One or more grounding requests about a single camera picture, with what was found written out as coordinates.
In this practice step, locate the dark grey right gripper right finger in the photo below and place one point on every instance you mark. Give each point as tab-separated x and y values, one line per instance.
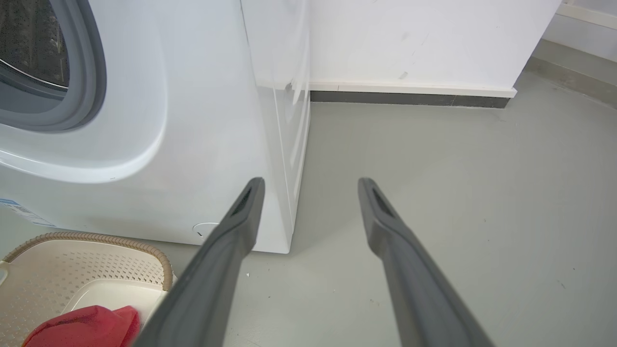
419	289

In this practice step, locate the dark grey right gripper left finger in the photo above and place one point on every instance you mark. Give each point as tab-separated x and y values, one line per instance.
212	284

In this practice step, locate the beige perforated laundry basket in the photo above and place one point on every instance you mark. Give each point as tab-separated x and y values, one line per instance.
82	274

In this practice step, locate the white front-load washing machine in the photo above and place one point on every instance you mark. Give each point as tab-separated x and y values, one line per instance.
202	120

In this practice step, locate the red cloth garment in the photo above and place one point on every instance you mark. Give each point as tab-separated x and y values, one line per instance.
87	327

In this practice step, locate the blue energy label sticker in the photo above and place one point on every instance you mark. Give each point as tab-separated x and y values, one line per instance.
26	212

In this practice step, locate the grey rubber door gasket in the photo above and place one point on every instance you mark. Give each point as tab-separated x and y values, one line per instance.
87	72

